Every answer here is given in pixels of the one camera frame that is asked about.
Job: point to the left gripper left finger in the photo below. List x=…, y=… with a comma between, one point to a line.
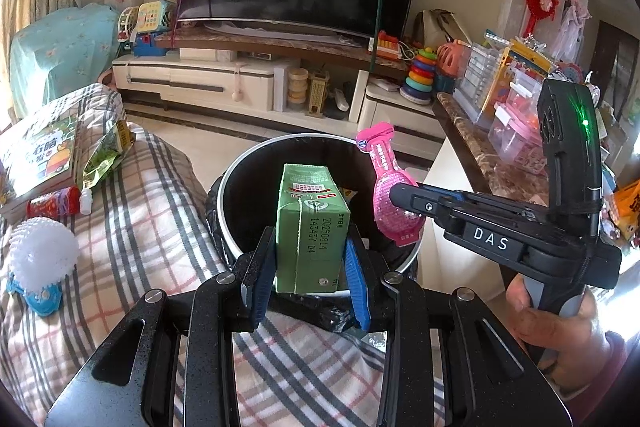
x=131, y=378

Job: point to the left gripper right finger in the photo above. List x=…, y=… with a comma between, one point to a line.
x=488, y=379

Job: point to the blue round package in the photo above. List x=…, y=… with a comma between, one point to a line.
x=44, y=303

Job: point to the pink toy package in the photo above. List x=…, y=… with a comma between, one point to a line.
x=402, y=226

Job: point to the white foam fruit net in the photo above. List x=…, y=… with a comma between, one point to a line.
x=42, y=252

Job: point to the green drink carton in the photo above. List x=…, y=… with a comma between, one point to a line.
x=312, y=225

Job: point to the white black trash bin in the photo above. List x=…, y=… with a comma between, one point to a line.
x=243, y=202

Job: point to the person's right hand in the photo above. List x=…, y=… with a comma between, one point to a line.
x=581, y=347

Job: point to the pink plastic storage box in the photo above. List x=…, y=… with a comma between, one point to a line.
x=515, y=142

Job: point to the marble side counter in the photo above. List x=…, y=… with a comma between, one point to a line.
x=467, y=161

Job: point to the plaid blanket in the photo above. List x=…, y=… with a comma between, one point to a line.
x=147, y=230

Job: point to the red small bottle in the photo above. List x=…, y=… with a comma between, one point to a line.
x=69, y=201

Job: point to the green snack wrapper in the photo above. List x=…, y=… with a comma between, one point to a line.
x=107, y=156

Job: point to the children's book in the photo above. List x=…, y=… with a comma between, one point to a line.
x=40, y=155

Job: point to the red toy phone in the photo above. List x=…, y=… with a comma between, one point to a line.
x=386, y=46

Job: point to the white tv cabinet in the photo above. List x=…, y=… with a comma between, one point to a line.
x=249, y=88

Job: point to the teal covered chair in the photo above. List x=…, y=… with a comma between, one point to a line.
x=64, y=51

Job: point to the toy telephone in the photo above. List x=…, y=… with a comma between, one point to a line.
x=155, y=16

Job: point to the rainbow stacking ring toy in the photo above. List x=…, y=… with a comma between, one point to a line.
x=419, y=84

